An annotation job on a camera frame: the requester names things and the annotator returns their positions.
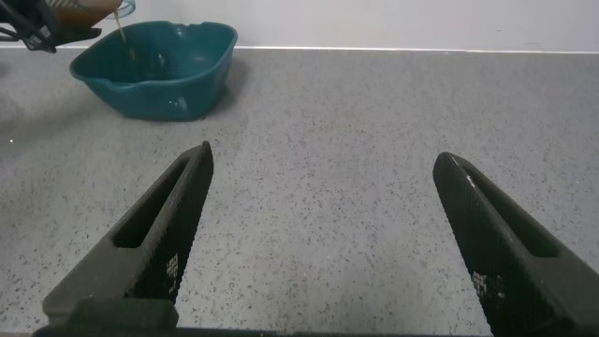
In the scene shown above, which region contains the teal plastic basin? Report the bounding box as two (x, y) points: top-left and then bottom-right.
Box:
(68, 20), (239, 123)

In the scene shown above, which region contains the clear plastic measuring jug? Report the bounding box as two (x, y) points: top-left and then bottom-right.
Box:
(44, 0), (138, 30)

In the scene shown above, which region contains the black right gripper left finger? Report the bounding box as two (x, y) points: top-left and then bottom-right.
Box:
(41, 139), (215, 328)

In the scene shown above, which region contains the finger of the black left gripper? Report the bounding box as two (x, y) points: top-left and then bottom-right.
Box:
(51, 26), (103, 47)

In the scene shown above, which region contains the brown liquid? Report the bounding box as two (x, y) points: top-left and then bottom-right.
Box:
(53, 0), (138, 62)

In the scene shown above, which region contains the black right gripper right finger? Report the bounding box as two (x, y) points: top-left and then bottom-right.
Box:
(431, 151), (599, 337)

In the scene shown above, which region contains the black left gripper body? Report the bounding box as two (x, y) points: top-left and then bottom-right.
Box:
(0, 0), (60, 54)

